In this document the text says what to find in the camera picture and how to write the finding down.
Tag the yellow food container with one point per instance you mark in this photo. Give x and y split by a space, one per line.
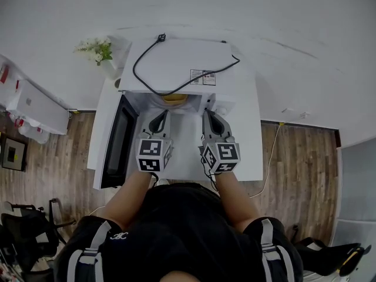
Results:
175 98

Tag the person's black shirt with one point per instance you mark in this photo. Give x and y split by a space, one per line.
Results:
182 234

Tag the white cabinet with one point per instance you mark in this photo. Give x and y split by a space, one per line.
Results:
357 187

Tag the white microwave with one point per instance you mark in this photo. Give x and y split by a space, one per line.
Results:
176 60

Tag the black framed panel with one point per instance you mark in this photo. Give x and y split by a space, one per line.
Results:
13 154

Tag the black office chair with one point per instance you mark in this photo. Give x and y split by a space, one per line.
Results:
26 231

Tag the white vase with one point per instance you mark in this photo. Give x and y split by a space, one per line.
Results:
117 58

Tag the white flower bouquet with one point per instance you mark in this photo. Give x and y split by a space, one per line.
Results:
95 49

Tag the white flat cardboard box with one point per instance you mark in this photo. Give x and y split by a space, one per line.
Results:
38 107

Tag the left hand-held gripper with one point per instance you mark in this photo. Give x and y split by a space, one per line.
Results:
152 151

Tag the person's right forearm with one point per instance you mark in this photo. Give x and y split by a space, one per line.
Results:
235 201

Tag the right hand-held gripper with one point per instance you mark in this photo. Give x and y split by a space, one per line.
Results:
221 153

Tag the person's left forearm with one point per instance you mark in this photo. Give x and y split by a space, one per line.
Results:
129 198

